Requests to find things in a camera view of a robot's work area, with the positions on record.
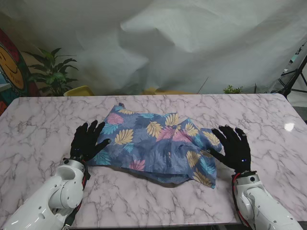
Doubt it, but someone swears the white backdrop sheet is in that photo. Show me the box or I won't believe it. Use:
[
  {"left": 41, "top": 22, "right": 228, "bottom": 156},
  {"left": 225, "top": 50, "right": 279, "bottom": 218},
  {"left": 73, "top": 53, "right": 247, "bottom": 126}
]
[{"left": 0, "top": 0, "right": 307, "bottom": 95}]

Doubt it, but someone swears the large green potted plant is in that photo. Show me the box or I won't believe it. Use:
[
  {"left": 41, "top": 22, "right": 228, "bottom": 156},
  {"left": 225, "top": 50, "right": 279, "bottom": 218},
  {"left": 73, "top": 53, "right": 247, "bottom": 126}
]
[{"left": 21, "top": 47, "right": 79, "bottom": 97}]

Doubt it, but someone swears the red black arm cable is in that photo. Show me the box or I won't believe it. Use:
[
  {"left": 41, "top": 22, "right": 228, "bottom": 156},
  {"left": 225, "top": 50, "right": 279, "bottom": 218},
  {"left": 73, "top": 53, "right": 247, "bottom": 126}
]
[
  {"left": 62, "top": 160, "right": 91, "bottom": 228},
  {"left": 230, "top": 172, "right": 250, "bottom": 228}
]

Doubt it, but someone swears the blue leaf print pillowcase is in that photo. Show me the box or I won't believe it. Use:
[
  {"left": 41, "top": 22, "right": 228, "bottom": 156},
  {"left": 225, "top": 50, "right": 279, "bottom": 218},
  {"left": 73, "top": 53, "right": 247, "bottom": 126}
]
[{"left": 86, "top": 102, "right": 221, "bottom": 190}]

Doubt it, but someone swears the red black right arm cable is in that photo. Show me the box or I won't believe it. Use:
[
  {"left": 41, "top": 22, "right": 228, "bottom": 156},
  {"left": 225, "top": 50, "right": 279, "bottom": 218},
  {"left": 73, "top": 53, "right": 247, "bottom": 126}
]
[{"left": 230, "top": 172, "right": 250, "bottom": 228}]

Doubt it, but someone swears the thin brown stick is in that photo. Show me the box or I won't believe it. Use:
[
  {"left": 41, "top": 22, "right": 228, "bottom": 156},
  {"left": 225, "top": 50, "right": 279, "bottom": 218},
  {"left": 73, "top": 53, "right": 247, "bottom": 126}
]
[{"left": 197, "top": 77, "right": 209, "bottom": 94}]

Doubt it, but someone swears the red black left arm cable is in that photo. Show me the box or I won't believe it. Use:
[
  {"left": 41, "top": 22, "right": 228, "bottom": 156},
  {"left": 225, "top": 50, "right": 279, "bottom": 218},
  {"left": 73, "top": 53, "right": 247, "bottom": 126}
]
[{"left": 62, "top": 160, "right": 91, "bottom": 228}]

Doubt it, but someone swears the small green plant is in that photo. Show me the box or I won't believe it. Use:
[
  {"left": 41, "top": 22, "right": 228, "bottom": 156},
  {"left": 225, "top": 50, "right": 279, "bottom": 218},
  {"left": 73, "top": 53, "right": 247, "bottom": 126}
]
[{"left": 222, "top": 84, "right": 244, "bottom": 94}]

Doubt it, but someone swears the black tripod stand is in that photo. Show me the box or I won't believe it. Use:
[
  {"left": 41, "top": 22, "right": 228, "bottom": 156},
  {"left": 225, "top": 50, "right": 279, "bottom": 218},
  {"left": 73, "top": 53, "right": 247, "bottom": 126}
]
[{"left": 271, "top": 40, "right": 307, "bottom": 100}]

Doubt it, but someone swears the yellow plastic chair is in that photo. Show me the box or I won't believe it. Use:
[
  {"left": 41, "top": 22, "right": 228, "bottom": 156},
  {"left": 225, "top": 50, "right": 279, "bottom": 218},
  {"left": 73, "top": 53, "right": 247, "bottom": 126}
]
[{"left": 63, "top": 85, "right": 95, "bottom": 97}]

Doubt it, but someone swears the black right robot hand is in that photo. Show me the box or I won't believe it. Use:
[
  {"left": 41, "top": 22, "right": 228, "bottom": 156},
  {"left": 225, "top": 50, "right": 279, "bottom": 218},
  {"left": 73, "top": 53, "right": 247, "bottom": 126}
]
[{"left": 206, "top": 124, "right": 252, "bottom": 174}]

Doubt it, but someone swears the colourful smiley face board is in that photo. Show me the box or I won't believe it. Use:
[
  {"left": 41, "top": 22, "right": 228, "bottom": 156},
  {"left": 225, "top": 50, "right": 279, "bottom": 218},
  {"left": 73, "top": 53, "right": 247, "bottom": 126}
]
[{"left": 0, "top": 28, "right": 40, "bottom": 115}]

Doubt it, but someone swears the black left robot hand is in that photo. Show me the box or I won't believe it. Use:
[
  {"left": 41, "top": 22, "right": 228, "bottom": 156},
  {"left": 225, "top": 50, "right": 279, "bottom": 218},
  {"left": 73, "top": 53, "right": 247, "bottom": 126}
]
[{"left": 69, "top": 119, "right": 112, "bottom": 162}]

